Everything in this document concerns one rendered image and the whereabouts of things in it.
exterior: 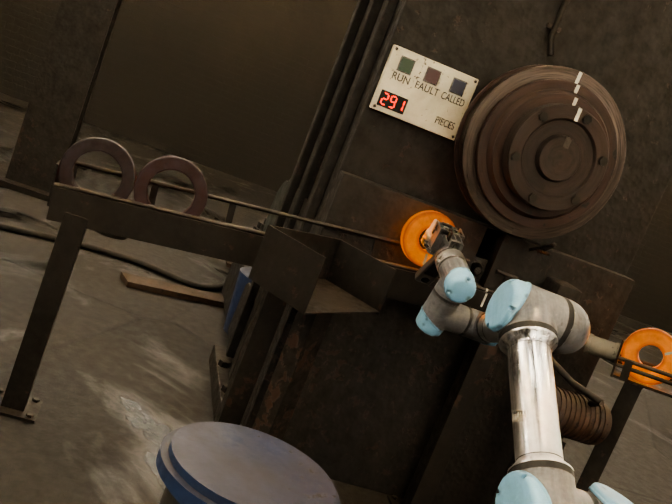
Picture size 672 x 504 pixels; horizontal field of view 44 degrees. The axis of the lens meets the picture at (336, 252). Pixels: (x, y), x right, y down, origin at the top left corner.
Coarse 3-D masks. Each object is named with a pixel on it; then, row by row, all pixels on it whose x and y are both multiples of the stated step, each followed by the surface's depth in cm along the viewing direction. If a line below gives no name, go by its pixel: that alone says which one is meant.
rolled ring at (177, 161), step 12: (168, 156) 213; (144, 168) 211; (156, 168) 212; (168, 168) 212; (180, 168) 213; (192, 168) 213; (144, 180) 212; (192, 180) 214; (204, 180) 215; (144, 192) 213; (204, 192) 215; (192, 204) 216; (204, 204) 216
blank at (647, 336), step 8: (648, 328) 234; (656, 328) 235; (632, 336) 235; (640, 336) 234; (648, 336) 234; (656, 336) 233; (664, 336) 232; (624, 344) 236; (632, 344) 235; (640, 344) 234; (648, 344) 234; (656, 344) 233; (664, 344) 232; (624, 352) 236; (632, 352) 235; (664, 352) 232; (664, 360) 232; (640, 368) 235; (664, 368) 232; (632, 376) 235; (640, 376) 235; (664, 376) 232
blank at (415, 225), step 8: (416, 216) 228; (424, 216) 229; (432, 216) 229; (440, 216) 229; (408, 224) 228; (416, 224) 229; (424, 224) 229; (408, 232) 229; (416, 232) 229; (400, 240) 232; (408, 240) 229; (416, 240) 230; (408, 248) 230; (416, 248) 230; (408, 256) 230; (416, 256) 231; (424, 256) 231; (416, 264) 231
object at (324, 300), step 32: (256, 256) 198; (288, 256) 191; (320, 256) 185; (352, 256) 212; (288, 288) 190; (320, 288) 208; (352, 288) 211; (384, 288) 205; (320, 320) 202; (288, 352) 204; (288, 384) 203; (288, 416) 208
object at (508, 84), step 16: (512, 80) 220; (528, 80) 221; (592, 80) 224; (496, 96) 221; (608, 96) 226; (480, 112) 221; (464, 128) 227; (480, 128) 222; (624, 128) 229; (464, 144) 222; (624, 144) 230; (464, 160) 223; (624, 160) 231; (464, 176) 224; (480, 192) 226; (608, 192) 233; (480, 208) 227; (592, 208) 233; (496, 224) 229; (512, 224) 230; (576, 224) 234
